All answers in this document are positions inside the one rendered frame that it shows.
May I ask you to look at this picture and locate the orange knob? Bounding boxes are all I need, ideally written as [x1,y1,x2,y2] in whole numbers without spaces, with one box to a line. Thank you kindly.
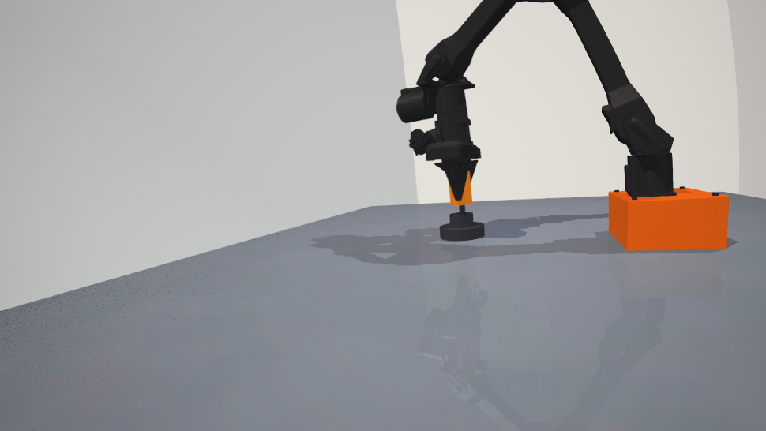
[449,171,472,205]

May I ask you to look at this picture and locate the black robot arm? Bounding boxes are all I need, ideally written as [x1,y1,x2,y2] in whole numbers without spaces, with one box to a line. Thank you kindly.
[396,0,677,197]

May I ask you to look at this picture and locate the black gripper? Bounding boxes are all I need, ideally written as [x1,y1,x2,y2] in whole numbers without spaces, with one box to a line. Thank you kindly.
[425,111,481,201]

